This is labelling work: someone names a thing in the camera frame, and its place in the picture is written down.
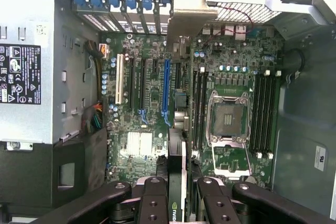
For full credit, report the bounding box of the black RAM slot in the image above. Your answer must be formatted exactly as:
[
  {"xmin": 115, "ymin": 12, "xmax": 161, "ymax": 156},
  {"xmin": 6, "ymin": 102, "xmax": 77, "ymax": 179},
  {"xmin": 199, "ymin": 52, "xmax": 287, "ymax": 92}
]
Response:
[
  {"xmin": 249, "ymin": 70, "xmax": 260, "ymax": 159},
  {"xmin": 259, "ymin": 69, "xmax": 269, "ymax": 159},
  {"xmin": 193, "ymin": 68, "xmax": 201, "ymax": 157},
  {"xmin": 200, "ymin": 67, "xmax": 210, "ymax": 154}
]

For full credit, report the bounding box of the blue expansion slot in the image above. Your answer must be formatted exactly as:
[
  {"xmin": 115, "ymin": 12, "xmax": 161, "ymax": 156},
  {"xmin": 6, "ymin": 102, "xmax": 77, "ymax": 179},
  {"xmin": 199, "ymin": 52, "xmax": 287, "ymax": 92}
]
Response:
[{"xmin": 161, "ymin": 59, "xmax": 172, "ymax": 127}]

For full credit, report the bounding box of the long black expansion slot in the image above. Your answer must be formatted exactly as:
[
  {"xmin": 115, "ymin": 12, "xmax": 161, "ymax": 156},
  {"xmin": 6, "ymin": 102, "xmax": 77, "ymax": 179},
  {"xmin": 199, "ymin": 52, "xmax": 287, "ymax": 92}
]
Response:
[
  {"xmin": 139, "ymin": 58, "xmax": 148, "ymax": 111},
  {"xmin": 128, "ymin": 57, "xmax": 136, "ymax": 110}
]

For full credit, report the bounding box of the white expansion slot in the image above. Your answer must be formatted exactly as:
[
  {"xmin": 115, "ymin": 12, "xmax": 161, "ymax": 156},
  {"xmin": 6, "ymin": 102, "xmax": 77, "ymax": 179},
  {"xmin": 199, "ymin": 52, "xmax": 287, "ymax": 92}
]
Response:
[{"xmin": 115, "ymin": 53, "xmax": 125, "ymax": 104}]

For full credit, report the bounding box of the metal socket cover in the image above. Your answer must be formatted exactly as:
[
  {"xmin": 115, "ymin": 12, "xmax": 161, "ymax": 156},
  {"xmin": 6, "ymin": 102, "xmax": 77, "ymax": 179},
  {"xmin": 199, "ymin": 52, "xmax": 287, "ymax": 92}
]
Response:
[{"xmin": 211, "ymin": 140, "xmax": 253, "ymax": 178}]

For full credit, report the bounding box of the silver chipset heatsink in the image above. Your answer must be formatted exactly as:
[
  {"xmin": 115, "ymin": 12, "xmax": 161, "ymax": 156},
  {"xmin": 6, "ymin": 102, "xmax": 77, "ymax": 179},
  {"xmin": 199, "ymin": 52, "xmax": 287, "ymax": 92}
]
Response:
[{"xmin": 127, "ymin": 130, "xmax": 153, "ymax": 157}]

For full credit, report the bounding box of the CPU socket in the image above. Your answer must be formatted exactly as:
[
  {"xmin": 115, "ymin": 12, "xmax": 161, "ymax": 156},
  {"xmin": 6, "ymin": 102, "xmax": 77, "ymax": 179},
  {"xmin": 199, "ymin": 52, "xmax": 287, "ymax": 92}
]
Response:
[{"xmin": 206, "ymin": 91, "xmax": 253, "ymax": 144}]

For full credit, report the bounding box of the black open PC case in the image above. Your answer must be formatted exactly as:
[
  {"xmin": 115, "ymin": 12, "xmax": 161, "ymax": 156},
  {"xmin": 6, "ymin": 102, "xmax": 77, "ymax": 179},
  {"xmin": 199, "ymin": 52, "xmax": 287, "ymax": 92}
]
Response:
[{"xmin": 0, "ymin": 0, "xmax": 336, "ymax": 224}]

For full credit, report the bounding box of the black plastic air shroud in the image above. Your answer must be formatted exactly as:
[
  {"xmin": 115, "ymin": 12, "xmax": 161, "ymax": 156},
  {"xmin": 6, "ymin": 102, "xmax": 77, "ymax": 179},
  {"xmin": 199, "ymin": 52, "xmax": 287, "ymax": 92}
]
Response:
[{"xmin": 0, "ymin": 126, "xmax": 109, "ymax": 209}]

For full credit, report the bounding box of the green motherboard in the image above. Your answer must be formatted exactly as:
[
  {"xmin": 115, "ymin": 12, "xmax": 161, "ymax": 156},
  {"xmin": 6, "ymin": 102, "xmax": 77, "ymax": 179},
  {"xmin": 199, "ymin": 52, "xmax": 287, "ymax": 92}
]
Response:
[{"xmin": 101, "ymin": 23, "xmax": 285, "ymax": 191}]

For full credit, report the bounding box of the grey power supply unit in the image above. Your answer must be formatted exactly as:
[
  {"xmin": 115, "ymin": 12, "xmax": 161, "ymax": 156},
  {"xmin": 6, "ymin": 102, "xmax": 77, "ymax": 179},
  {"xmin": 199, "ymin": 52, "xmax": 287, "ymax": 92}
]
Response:
[{"xmin": 0, "ymin": 0, "xmax": 103, "ymax": 146}]

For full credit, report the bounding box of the multicoloured power wire bundle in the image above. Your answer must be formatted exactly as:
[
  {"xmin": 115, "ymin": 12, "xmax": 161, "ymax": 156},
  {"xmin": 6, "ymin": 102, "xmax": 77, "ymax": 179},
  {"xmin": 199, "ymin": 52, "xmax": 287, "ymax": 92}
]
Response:
[{"xmin": 80, "ymin": 102, "xmax": 106, "ymax": 133}]

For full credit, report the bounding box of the yellow and black wire bundle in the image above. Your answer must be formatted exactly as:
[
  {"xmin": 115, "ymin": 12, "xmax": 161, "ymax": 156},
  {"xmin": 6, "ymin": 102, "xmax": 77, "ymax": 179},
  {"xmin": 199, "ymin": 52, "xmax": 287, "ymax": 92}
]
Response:
[{"xmin": 83, "ymin": 39, "xmax": 110, "ymax": 96}]

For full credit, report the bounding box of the red fan wire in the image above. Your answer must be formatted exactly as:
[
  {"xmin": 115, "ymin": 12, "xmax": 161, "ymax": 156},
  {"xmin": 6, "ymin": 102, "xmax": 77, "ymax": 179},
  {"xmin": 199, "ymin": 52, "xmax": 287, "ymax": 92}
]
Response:
[{"xmin": 207, "ymin": 2, "xmax": 255, "ymax": 44}]

